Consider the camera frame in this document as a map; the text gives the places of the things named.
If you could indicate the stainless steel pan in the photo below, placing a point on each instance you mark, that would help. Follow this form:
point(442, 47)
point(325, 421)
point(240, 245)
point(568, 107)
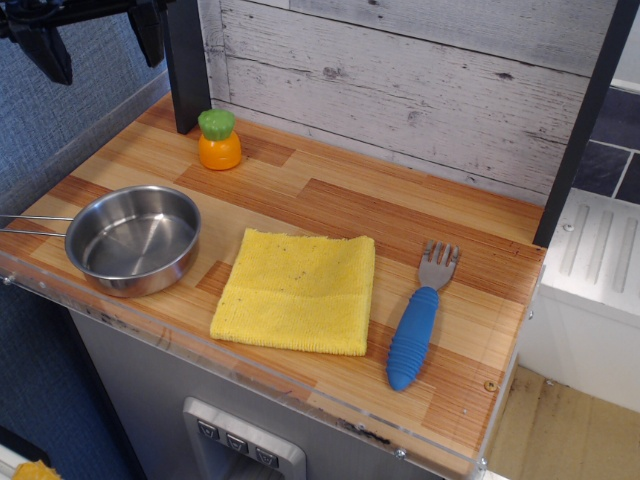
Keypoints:
point(131, 242)

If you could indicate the fork with blue handle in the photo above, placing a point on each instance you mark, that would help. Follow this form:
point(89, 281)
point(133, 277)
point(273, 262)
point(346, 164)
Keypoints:
point(410, 344)

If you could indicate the black vertical post left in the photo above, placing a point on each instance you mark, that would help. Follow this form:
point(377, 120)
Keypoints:
point(186, 63)

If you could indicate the yellow folded cloth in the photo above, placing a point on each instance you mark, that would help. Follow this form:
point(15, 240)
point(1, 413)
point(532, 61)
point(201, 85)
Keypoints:
point(310, 294)

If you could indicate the orange container with green lid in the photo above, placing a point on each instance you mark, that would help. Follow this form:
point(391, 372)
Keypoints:
point(219, 145)

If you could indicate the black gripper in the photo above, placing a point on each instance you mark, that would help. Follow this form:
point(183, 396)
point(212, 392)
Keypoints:
point(45, 47)

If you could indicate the silver dispenser panel with buttons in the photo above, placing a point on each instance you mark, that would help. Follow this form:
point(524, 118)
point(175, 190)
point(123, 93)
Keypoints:
point(228, 447)

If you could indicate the yellow object bottom left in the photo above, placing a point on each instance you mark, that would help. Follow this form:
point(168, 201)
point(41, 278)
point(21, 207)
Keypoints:
point(35, 471)

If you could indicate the white ribbed cabinet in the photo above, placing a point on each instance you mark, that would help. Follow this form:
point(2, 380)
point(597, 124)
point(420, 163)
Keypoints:
point(583, 325)

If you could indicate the black vertical post right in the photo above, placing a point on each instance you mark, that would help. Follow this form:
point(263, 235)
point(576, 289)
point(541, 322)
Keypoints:
point(612, 48)

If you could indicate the black vertical post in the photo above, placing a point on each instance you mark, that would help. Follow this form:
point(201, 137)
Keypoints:
point(186, 63)
point(612, 48)

